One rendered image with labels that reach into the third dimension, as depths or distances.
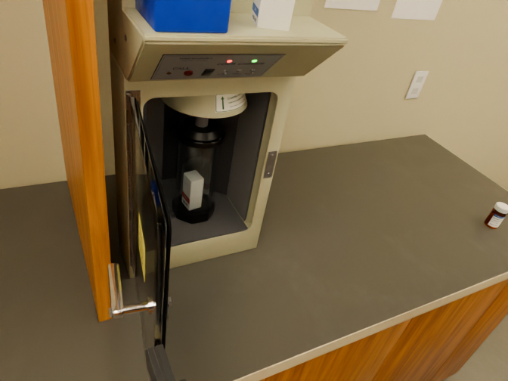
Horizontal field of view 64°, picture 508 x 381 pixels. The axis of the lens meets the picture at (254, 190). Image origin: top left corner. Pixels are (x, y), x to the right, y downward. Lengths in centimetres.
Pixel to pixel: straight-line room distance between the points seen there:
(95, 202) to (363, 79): 113
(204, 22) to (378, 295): 75
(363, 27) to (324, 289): 86
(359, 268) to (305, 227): 18
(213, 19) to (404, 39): 112
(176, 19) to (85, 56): 12
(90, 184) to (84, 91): 15
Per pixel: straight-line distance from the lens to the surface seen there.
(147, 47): 56
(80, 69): 57
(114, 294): 60
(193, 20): 56
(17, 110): 117
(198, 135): 85
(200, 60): 62
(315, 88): 144
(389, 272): 113
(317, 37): 66
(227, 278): 97
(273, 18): 64
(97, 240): 73
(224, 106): 78
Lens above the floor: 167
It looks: 36 degrees down
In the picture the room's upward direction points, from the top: 11 degrees clockwise
